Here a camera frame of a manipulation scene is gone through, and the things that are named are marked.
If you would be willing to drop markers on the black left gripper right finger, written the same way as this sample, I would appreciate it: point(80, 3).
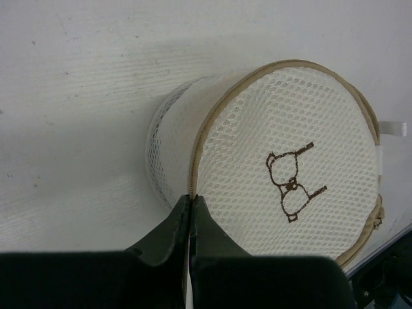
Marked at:
point(207, 238)

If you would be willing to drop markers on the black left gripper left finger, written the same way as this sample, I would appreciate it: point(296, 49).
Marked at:
point(170, 236)

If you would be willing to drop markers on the round white mesh laundry bag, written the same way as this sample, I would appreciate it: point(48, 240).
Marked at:
point(287, 157)

